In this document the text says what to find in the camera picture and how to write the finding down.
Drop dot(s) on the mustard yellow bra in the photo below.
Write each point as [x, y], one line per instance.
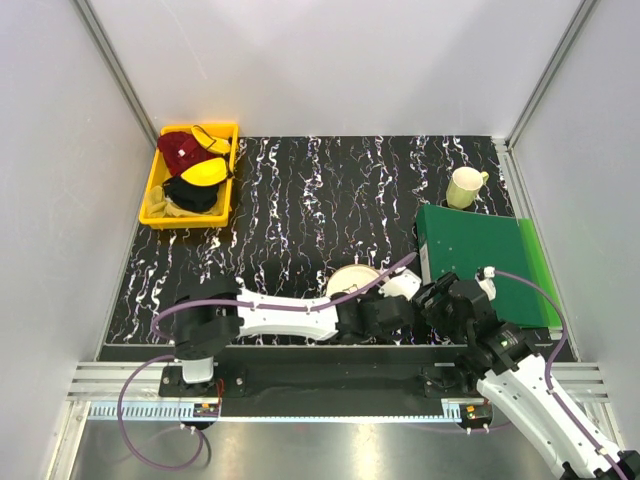
[158, 205]

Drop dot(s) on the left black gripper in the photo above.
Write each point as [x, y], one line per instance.
[380, 298]

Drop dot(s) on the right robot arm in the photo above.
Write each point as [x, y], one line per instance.
[504, 366]

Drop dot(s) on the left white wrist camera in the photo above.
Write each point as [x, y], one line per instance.
[403, 283]

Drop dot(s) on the white mesh laundry bag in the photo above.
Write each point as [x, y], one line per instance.
[350, 278]

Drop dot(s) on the black bra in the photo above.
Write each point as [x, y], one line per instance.
[190, 197]

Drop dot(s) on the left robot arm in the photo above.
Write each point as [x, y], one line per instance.
[224, 312]

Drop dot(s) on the dark red bra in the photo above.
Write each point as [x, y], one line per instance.
[181, 151]

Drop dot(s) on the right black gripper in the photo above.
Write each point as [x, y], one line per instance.
[432, 314]

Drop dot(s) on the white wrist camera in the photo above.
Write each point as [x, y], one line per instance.
[403, 283]
[485, 279]

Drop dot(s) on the bright yellow bra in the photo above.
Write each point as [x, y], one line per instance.
[215, 170]

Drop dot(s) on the pale green mug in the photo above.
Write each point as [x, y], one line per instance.
[464, 187]

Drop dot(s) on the green ring binder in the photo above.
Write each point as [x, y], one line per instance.
[462, 242]

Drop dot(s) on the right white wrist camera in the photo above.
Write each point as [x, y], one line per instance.
[485, 279]

